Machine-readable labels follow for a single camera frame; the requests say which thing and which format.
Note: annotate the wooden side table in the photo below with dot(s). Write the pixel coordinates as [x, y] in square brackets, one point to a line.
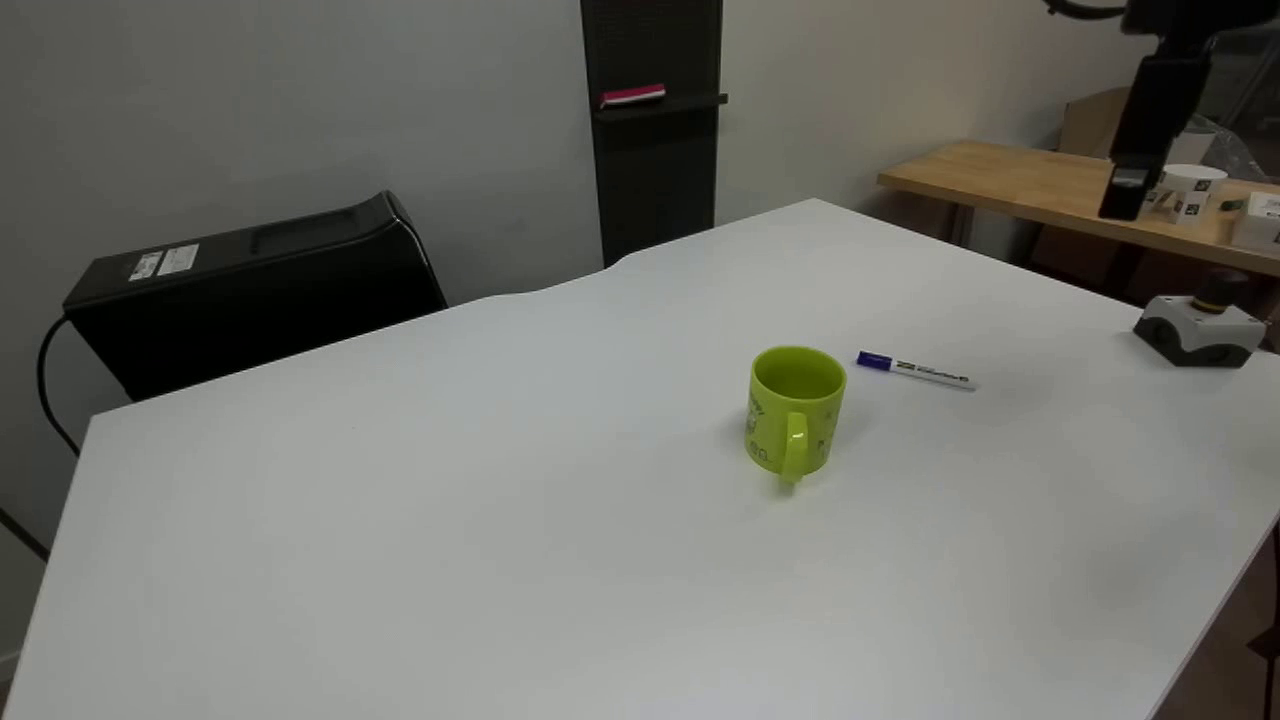
[1043, 187]

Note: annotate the tall black cabinet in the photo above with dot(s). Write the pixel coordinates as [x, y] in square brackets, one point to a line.
[652, 135]

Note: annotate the black computer case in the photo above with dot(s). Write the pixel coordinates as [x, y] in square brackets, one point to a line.
[252, 300]

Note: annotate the brown cardboard box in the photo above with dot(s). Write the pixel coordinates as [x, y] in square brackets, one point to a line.
[1094, 122]

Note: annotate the white labelled cup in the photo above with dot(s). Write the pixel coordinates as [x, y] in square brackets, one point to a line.
[1189, 191]

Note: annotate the small white box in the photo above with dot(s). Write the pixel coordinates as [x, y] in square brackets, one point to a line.
[1257, 221]

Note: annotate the grey emergency stop button box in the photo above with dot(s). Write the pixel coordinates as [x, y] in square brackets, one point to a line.
[1196, 329]

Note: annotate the white marker with blue cap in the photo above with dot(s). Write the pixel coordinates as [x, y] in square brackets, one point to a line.
[921, 372]

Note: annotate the pink flat item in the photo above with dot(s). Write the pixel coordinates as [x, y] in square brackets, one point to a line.
[632, 98]

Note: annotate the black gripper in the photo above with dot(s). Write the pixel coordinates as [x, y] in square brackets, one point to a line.
[1167, 107]

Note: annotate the green ceramic mug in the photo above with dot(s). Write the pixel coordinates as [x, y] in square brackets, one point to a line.
[799, 404]

